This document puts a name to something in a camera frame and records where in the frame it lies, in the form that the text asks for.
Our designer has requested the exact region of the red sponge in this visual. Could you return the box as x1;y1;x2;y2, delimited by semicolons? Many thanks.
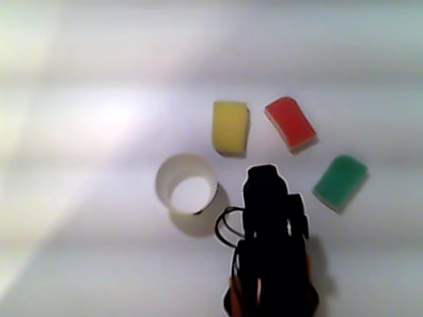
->
263;95;319;155

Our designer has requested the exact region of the yellow sponge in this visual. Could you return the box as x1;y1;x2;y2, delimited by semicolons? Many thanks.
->
211;100;251;159

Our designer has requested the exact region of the green sponge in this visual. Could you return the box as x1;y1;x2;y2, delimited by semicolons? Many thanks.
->
311;154;369;214

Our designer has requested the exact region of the white paper cup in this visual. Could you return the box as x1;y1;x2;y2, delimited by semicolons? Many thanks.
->
154;152;219;217

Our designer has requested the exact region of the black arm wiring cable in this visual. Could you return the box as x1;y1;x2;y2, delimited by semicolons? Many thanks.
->
214;205;248;248

